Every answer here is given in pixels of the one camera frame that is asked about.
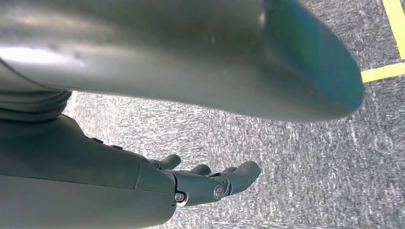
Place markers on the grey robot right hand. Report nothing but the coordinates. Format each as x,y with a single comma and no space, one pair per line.
95,189

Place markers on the yellow floor tape square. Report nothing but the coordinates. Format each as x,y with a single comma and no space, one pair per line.
383,72

